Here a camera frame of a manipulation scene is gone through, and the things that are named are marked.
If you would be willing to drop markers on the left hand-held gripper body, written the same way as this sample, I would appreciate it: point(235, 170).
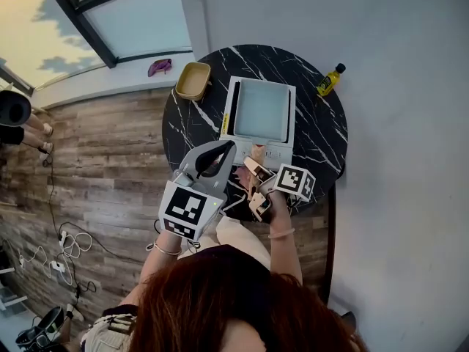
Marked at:
point(187, 207)

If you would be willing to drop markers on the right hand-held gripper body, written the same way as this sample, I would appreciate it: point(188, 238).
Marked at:
point(293, 180)

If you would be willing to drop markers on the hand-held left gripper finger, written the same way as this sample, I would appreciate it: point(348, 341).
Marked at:
point(191, 160)
point(228, 174)

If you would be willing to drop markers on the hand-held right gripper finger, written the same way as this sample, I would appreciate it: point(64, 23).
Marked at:
point(258, 167)

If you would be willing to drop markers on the white induction cooker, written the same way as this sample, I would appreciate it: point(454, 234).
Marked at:
point(280, 155)

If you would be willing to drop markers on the square grey frying pan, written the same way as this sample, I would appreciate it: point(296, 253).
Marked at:
point(262, 105)

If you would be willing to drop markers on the person's right forearm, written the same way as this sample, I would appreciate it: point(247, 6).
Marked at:
point(287, 259)

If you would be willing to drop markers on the person's left forearm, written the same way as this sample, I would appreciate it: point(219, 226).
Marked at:
point(157, 270)

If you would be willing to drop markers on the person's right hand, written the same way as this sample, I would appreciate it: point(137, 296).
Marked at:
point(282, 215)

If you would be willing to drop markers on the thin silver bangle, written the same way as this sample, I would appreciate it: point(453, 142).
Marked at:
point(166, 251)

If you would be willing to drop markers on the round black marble table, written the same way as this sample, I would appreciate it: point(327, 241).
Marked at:
point(318, 134)

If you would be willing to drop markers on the person's dark top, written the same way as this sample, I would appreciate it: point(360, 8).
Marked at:
point(223, 255)

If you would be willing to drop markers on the person's beige trousers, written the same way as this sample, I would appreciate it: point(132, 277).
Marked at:
point(243, 240)

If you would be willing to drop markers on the yellow rectangular tray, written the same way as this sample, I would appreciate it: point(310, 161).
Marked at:
point(192, 81)

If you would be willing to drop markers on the black baseboard strip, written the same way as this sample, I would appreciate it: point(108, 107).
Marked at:
point(329, 251)

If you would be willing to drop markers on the purple plastic object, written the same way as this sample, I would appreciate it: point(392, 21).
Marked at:
point(159, 67)

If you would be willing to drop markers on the yellow oil bottle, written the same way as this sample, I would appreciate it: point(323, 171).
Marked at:
point(328, 83)

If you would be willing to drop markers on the white power strip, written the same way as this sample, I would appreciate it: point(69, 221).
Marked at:
point(63, 238)

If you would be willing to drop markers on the white power adapter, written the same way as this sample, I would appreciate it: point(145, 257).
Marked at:
point(58, 266)

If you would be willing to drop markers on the person's cream knitted garment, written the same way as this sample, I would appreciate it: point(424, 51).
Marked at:
point(106, 334)

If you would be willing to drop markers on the black office chair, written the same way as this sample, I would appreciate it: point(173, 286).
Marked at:
point(349, 323)

